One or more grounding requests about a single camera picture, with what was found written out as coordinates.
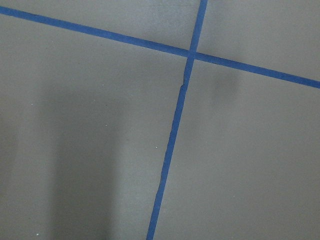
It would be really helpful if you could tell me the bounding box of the crossing blue tape strip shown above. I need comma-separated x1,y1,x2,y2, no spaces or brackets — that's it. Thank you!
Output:
0,6,320,89

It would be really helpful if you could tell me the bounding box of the long blue tape strip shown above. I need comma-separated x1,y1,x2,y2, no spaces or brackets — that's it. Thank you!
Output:
146,0,208,240

